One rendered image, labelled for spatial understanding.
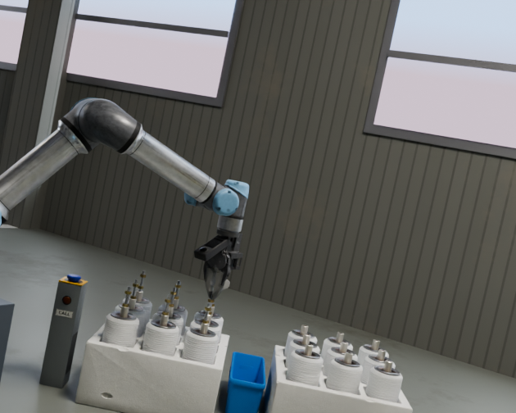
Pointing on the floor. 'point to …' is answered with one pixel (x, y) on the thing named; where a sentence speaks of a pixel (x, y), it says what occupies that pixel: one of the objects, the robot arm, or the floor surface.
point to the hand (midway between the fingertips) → (210, 294)
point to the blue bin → (245, 383)
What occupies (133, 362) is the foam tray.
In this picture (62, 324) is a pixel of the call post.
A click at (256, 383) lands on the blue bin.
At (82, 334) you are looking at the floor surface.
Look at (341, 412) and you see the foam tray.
